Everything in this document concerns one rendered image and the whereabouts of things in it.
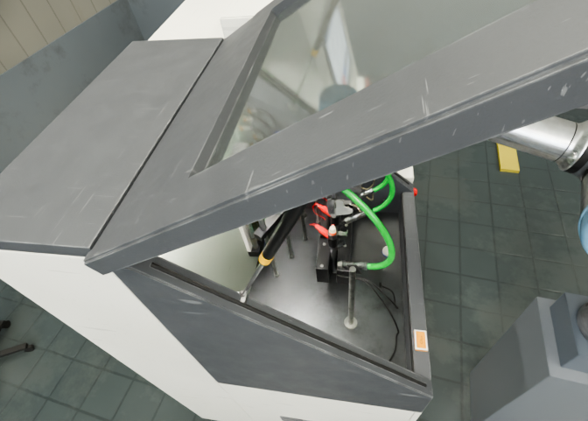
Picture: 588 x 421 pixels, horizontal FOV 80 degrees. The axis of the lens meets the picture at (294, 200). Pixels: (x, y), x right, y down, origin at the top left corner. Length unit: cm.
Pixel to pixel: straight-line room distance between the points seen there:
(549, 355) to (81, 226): 121
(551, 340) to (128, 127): 125
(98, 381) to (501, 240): 244
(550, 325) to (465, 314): 89
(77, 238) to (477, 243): 220
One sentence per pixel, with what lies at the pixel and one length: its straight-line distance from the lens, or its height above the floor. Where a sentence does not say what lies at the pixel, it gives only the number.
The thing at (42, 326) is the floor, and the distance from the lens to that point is 269.
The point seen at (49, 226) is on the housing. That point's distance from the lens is 68.
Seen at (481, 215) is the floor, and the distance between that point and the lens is 261.
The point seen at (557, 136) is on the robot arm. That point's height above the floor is 147.
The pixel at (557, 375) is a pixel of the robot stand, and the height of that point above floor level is 80.
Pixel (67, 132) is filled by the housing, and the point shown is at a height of 150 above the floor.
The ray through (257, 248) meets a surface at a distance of 116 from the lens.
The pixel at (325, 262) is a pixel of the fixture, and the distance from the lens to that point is 108.
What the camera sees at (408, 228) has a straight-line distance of 121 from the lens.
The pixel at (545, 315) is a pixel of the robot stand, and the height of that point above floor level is 80.
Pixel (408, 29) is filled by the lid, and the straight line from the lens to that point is 45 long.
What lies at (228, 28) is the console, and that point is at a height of 152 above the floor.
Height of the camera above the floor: 190
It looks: 48 degrees down
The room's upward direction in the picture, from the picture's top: 9 degrees counter-clockwise
